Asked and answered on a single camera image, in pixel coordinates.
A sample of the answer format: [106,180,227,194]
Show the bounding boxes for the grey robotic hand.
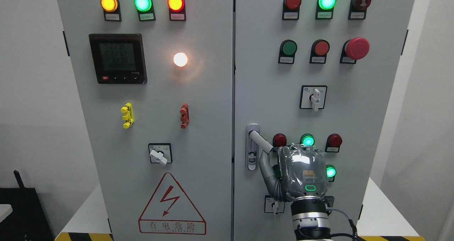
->
[259,144,328,202]

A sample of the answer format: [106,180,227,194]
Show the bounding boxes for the silver door handle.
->
[245,123,273,170]

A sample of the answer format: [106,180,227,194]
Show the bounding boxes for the grey cabinet door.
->
[233,0,415,241]
[58,0,234,241]

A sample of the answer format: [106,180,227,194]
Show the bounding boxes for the green indicator light left door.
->
[134,0,156,21]

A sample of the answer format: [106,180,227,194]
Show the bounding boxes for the red indicator light middle left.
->
[272,133,287,147]

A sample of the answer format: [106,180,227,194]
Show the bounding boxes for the red indicator light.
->
[272,133,287,147]
[325,133,343,153]
[282,0,302,20]

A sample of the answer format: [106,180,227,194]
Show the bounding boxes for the green indicator light middle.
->
[300,133,315,147]

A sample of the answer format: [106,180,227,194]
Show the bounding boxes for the green indicator light lower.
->
[326,165,337,182]

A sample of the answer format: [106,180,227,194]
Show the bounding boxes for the red indicator light middle right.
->
[325,133,343,153]

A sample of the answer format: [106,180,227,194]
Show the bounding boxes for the green push button upper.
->
[278,39,297,64]

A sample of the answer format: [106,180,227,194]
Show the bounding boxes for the red plastic clip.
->
[179,103,190,129]

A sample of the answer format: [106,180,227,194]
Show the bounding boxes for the red push button upper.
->
[310,39,330,64]

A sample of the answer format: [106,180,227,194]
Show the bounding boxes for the red electric hazard sign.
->
[138,172,206,235]

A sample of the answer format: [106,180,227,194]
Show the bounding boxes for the red emergency stop button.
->
[339,37,370,64]

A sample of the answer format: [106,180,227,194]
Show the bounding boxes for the white glowing lamp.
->
[173,52,188,67]

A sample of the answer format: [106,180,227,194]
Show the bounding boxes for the red indicator light top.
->
[282,0,302,20]

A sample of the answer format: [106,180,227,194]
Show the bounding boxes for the green indicator light top right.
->
[316,0,336,20]

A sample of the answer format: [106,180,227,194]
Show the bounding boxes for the yellow plastic clip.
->
[120,103,134,129]

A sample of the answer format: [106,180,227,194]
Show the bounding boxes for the dark red buzzer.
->
[348,0,371,20]

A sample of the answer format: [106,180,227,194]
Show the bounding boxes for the red-orange indicator light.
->
[167,0,186,21]

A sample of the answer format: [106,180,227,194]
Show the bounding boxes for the black digital power meter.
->
[89,33,147,84]

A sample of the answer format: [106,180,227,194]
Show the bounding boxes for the yellow indicator light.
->
[100,0,122,22]

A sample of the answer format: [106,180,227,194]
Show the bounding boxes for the black box with antenna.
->
[0,170,55,241]

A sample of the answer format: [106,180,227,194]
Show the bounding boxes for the white rotary switch lower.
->
[264,195,285,219]

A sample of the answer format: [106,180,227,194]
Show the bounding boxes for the white rotary switch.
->
[299,85,328,112]
[264,195,285,219]

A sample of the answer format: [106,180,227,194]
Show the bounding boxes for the black selector knob switch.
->
[323,196,334,208]

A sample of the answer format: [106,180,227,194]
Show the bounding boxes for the white rotary switch upper right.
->
[299,85,328,112]

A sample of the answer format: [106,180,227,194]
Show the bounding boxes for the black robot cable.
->
[326,208,359,241]

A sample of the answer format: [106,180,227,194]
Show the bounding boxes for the white rotary switch left door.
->
[148,143,172,165]

